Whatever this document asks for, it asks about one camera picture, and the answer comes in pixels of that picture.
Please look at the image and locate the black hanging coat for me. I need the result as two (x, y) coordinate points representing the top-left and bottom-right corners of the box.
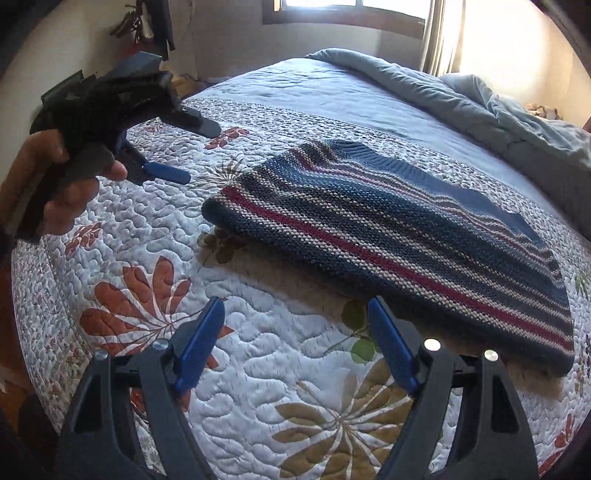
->
(148, 0), (177, 52)

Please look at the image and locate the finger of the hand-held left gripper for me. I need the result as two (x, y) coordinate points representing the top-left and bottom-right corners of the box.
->
(161, 106), (222, 137)
(117, 140), (191, 185)

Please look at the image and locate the light blue quilted bedsheet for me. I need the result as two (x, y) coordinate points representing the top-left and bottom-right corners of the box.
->
(185, 58), (546, 195)

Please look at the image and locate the grey-blue comforter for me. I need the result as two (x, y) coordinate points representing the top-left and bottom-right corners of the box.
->
(305, 47), (591, 232)

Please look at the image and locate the wooden coat rack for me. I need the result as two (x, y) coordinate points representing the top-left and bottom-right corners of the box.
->
(111, 0), (154, 47)

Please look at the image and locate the floral quilted bedspread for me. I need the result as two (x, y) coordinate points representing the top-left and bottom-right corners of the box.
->
(11, 88), (591, 480)

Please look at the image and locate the striped knit sweater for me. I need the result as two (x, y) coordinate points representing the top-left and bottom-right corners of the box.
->
(202, 140), (575, 378)

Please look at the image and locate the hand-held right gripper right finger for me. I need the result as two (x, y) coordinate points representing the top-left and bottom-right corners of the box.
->
(368, 295), (539, 480)

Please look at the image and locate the patterned pillow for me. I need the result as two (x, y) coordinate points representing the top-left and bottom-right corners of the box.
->
(526, 104), (560, 121)

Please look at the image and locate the wooden framed window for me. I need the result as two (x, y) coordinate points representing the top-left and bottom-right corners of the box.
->
(261, 0), (428, 43)

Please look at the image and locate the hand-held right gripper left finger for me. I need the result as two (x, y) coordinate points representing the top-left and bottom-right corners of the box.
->
(58, 296), (227, 480)

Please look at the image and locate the person's left hand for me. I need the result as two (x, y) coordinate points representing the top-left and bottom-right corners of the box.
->
(0, 129), (129, 250)

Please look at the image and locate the striped beige curtain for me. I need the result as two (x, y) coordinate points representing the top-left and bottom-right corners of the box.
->
(420, 0), (467, 77)

